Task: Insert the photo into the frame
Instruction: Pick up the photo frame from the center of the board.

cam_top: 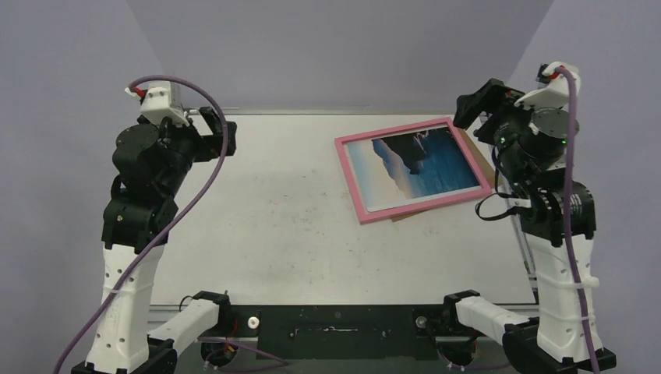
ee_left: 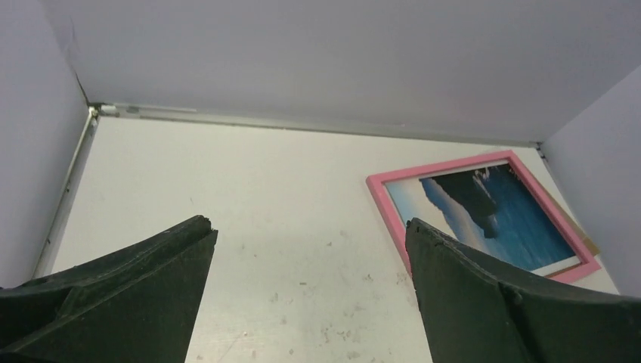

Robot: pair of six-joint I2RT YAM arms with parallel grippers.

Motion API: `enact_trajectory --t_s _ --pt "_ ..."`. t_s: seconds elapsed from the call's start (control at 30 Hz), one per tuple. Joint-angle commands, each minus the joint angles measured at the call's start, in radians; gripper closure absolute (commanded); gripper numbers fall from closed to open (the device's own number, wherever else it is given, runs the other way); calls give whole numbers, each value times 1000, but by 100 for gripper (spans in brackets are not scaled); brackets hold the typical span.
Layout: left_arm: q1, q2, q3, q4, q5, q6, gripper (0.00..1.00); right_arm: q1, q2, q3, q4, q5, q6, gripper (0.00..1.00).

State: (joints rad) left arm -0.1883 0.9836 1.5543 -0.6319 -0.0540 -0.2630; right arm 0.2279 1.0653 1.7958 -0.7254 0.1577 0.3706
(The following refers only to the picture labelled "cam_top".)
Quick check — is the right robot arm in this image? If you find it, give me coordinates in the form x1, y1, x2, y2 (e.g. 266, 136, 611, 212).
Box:
440, 76, 617, 373

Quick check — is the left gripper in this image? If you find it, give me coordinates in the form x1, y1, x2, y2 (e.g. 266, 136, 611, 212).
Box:
140, 105, 235, 196

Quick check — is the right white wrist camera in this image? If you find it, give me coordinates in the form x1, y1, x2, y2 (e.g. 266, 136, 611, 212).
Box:
514, 62, 581, 110

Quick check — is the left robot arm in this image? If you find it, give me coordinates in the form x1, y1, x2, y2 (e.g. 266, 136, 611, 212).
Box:
72, 107, 237, 373

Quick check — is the pink wooden photo frame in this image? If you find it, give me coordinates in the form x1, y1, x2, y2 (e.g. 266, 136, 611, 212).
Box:
334, 118, 492, 224

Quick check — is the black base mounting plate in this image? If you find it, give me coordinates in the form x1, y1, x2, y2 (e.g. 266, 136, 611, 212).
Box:
180, 304, 497, 362

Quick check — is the brown backing board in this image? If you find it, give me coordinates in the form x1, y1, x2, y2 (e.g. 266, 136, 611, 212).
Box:
391, 128, 503, 223

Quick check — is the sea landscape photo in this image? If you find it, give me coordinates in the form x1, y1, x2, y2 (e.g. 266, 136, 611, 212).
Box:
344, 125, 482, 213

